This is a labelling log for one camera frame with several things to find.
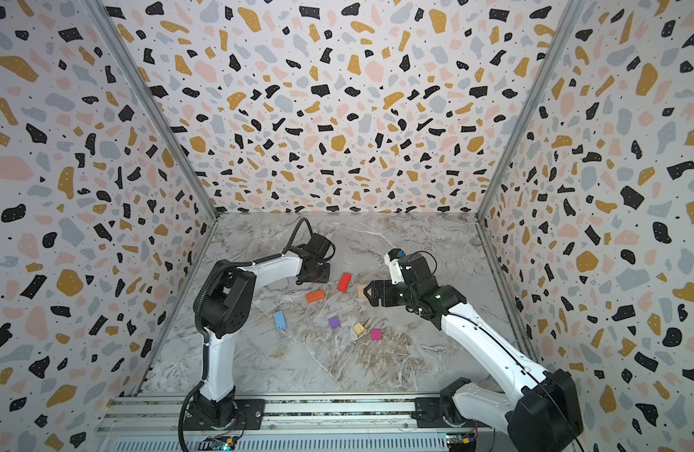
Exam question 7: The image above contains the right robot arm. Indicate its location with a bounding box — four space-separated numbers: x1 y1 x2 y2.
363 249 584 451

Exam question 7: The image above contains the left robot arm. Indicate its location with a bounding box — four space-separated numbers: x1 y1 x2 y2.
177 233 336 432

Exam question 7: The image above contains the orange-red block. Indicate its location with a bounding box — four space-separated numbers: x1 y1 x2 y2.
306 289 326 303

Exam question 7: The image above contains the red block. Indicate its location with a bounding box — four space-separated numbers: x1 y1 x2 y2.
338 272 352 293

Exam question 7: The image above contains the light blue block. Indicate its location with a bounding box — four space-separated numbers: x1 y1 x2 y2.
274 311 287 331

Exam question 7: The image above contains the ridged natural wood cube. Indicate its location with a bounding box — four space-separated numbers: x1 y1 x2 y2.
352 322 367 338

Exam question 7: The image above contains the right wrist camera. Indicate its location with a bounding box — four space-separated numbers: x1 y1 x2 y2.
384 249 405 286

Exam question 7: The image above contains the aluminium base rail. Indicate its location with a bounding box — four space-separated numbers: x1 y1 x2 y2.
94 386 516 451

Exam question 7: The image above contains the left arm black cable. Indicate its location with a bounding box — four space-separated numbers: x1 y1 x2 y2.
176 217 317 452

